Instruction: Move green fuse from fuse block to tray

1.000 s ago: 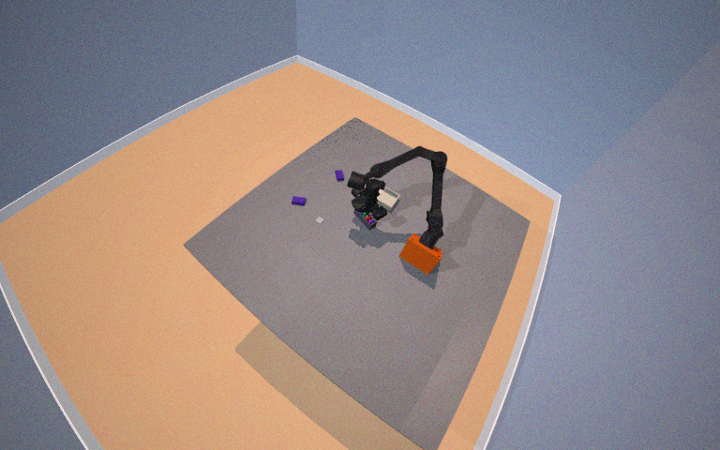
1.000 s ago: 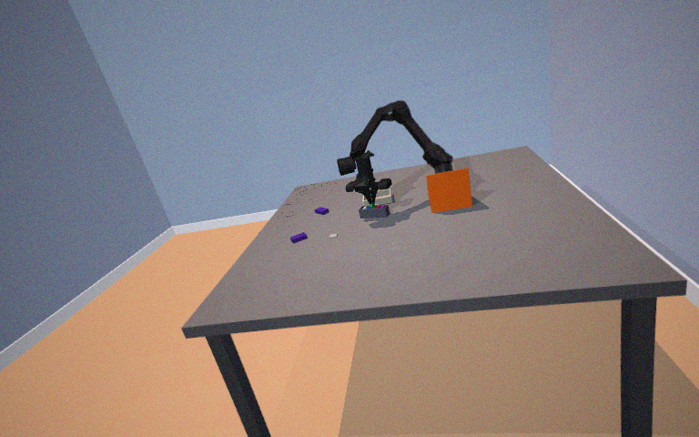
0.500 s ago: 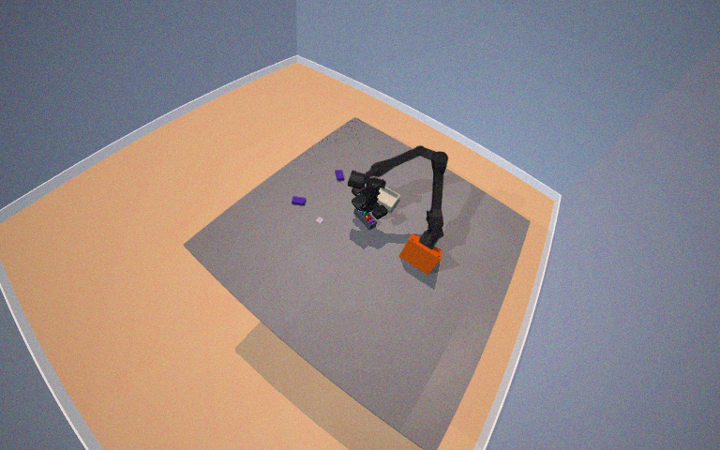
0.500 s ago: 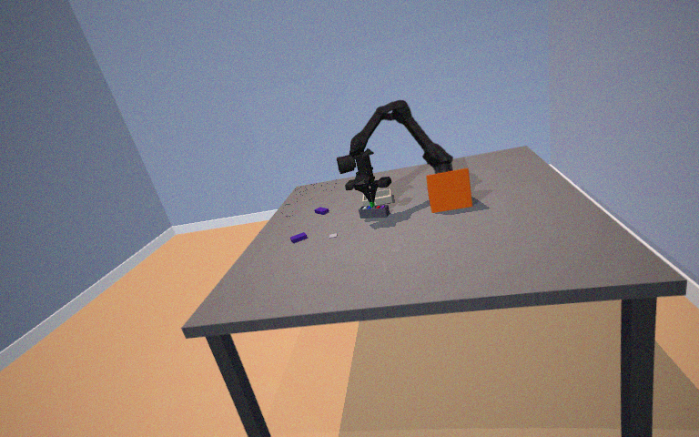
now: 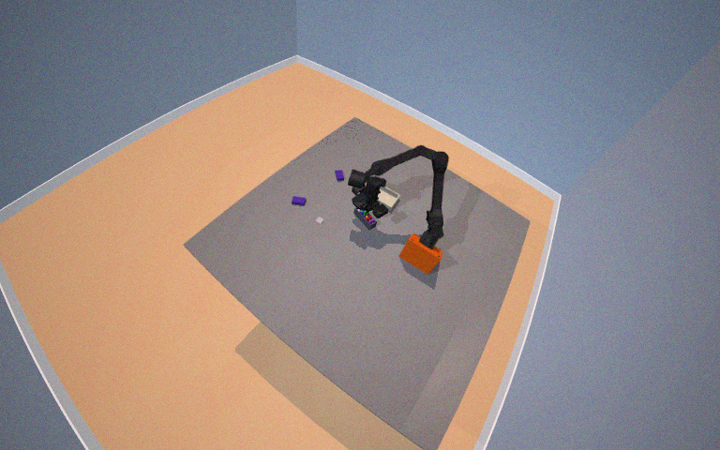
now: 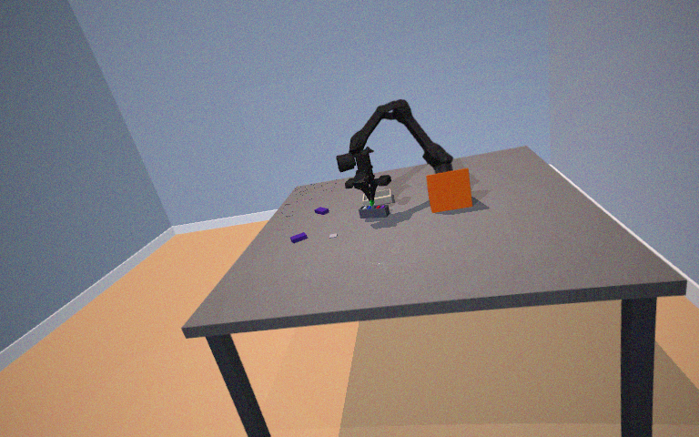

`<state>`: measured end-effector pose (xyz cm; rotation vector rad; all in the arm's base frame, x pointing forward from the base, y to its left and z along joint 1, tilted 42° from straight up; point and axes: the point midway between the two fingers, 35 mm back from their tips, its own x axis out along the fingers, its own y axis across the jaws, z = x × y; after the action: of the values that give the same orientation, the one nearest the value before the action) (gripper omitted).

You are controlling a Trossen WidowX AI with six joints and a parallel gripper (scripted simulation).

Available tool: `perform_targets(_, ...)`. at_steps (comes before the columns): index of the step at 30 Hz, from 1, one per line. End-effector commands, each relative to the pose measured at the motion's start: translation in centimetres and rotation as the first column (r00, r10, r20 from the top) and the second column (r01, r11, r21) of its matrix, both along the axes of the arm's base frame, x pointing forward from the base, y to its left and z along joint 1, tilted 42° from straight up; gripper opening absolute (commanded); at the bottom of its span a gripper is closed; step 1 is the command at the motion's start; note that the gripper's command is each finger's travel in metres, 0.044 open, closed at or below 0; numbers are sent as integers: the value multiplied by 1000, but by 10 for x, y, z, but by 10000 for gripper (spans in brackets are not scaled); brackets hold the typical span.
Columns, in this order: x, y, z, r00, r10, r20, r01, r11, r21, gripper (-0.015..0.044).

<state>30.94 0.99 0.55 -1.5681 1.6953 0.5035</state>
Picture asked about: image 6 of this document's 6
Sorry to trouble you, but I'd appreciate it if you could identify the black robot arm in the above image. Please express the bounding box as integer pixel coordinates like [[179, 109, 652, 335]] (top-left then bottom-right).
[[336, 99, 453, 188]]

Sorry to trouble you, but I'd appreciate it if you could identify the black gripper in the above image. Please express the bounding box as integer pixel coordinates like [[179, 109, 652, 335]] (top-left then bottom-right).
[[345, 164, 391, 201]]

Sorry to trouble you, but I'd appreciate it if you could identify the white shallow tray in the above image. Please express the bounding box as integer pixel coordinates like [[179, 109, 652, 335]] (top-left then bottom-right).
[[362, 189, 392, 206]]

